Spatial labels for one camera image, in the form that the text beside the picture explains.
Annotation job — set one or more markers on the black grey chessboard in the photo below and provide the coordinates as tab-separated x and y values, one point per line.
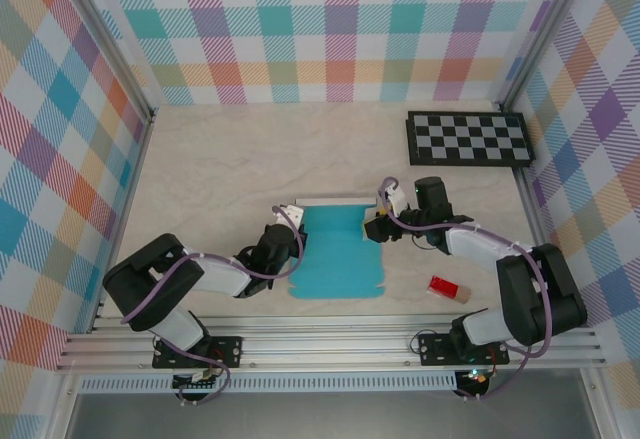
480	139

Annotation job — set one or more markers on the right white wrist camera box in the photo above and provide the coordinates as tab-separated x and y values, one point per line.
398	199

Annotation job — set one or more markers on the teal and white paper box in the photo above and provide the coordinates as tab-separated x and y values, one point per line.
340	264

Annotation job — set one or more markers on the red block with wooden end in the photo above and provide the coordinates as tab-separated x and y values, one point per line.
445	288

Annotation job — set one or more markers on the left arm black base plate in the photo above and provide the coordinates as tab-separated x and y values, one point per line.
230	351

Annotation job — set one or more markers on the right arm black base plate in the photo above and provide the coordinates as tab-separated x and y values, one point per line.
435	354

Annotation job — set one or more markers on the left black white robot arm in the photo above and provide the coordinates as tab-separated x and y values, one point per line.
145	279

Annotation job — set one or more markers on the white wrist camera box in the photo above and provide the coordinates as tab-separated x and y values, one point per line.
398	199
292	216

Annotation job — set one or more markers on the aluminium corner post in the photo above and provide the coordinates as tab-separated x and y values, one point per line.
110	34
544	34

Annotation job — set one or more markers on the long aluminium rail frame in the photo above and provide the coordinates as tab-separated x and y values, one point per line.
325	344

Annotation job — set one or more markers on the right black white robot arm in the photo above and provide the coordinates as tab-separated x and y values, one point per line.
540	299

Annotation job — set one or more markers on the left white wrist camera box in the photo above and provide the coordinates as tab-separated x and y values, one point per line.
292	216

